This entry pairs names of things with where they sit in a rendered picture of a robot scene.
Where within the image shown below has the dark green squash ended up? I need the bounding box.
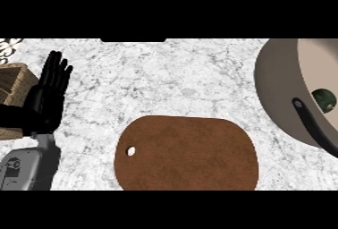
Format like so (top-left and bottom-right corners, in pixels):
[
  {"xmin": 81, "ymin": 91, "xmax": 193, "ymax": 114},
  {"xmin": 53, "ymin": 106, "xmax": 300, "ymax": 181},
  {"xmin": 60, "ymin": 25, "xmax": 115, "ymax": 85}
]
[{"xmin": 310, "ymin": 88, "xmax": 338, "ymax": 115}]

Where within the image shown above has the white patterned object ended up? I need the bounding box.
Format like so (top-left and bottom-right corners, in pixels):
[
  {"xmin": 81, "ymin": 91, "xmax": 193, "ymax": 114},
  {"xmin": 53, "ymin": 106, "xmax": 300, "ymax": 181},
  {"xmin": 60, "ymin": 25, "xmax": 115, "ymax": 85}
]
[{"xmin": 0, "ymin": 38, "xmax": 25, "ymax": 64}]

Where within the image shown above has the brown wooden cutting board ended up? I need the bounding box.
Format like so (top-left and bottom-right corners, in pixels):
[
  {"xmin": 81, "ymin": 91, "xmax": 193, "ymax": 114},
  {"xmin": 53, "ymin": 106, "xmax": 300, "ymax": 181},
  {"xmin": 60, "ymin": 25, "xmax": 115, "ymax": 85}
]
[{"xmin": 114, "ymin": 114, "xmax": 260, "ymax": 191}]

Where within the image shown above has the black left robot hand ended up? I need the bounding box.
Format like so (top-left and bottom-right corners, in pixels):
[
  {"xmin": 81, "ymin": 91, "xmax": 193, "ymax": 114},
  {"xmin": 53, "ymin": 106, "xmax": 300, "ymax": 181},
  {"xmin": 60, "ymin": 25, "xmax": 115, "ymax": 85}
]
[{"xmin": 0, "ymin": 50, "xmax": 75, "ymax": 138}]

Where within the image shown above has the grey pot with black handle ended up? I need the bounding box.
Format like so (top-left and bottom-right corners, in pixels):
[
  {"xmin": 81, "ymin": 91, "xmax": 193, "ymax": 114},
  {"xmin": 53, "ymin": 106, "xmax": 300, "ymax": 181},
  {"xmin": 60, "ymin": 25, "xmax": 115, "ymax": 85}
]
[{"xmin": 254, "ymin": 38, "xmax": 338, "ymax": 158}]

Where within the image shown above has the wicker basket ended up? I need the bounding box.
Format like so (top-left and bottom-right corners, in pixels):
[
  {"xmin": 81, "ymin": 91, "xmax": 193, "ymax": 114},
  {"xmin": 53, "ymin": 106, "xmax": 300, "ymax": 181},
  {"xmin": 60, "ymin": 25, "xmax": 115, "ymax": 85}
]
[{"xmin": 0, "ymin": 62, "xmax": 41, "ymax": 140}]

